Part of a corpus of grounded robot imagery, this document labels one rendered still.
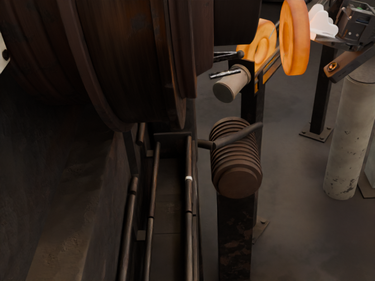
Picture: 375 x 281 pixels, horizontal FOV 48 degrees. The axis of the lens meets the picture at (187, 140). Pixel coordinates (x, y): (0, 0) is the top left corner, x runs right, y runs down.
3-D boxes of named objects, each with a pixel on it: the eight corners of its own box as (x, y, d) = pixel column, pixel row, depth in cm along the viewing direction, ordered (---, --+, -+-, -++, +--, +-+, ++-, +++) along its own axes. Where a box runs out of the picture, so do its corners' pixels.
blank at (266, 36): (245, 86, 116) (255, 89, 114) (227, 57, 103) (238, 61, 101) (271, 39, 118) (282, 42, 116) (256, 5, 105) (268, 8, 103)
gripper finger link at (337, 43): (313, 26, 86) (352, 34, 87) (309, 34, 87) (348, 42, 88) (318, 35, 82) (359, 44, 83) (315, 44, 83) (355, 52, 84)
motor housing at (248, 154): (215, 290, 134) (211, 166, 100) (212, 235, 151) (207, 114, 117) (256, 288, 133) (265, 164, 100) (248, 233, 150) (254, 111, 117)
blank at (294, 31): (296, 23, 76) (315, 21, 76) (282, -15, 87) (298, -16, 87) (288, 90, 87) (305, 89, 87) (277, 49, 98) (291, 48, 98)
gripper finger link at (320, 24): (298, 1, 82) (342, 11, 84) (288, 29, 86) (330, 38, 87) (302, 8, 80) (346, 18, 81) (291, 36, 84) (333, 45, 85)
